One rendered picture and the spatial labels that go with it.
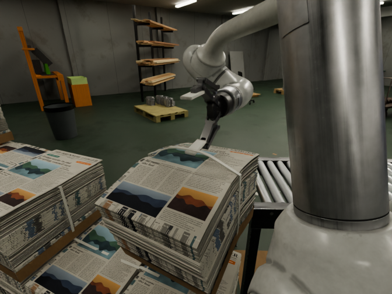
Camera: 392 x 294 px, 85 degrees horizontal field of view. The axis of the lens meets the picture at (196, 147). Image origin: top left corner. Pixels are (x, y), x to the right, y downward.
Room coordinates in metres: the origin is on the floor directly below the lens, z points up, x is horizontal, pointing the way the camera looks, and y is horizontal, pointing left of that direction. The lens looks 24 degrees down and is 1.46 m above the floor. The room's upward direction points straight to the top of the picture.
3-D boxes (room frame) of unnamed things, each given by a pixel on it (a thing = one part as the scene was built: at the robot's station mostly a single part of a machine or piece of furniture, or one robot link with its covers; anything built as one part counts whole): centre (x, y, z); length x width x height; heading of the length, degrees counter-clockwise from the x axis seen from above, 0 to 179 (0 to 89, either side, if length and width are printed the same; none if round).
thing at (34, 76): (6.84, 4.22, 1.03); 1.63 x 1.42 x 2.06; 33
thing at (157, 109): (5.53, 0.95, 0.19); 1.36 x 0.96 x 0.38; 34
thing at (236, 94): (0.71, -0.10, 1.32); 0.09 x 0.06 x 0.09; 60
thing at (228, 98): (0.65, -0.06, 1.31); 0.09 x 0.07 x 0.08; 150
